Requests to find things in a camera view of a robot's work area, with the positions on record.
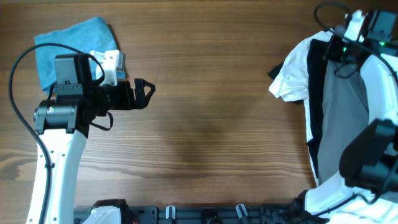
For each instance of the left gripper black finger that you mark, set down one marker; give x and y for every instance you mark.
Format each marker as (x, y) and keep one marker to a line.
(140, 85)
(141, 100)

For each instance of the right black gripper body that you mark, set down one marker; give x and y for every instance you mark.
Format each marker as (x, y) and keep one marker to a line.
(339, 49)

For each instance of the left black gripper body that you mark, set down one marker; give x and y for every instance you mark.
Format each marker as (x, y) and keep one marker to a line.
(119, 96)

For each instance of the grey shorts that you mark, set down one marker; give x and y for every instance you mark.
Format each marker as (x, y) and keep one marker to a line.
(345, 115)

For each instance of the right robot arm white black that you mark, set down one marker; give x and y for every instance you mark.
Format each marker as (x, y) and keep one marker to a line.
(364, 189)

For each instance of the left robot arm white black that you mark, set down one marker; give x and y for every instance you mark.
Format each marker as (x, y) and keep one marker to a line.
(86, 87)

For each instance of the black garment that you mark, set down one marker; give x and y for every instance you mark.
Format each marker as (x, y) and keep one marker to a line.
(300, 79)

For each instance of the white shirt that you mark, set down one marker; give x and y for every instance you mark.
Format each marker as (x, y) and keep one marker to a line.
(351, 127)

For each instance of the folded blue denim garment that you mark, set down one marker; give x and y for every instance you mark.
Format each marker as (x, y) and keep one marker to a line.
(93, 34)

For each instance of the black base rail with clips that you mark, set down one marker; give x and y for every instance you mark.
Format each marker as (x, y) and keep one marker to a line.
(265, 214)

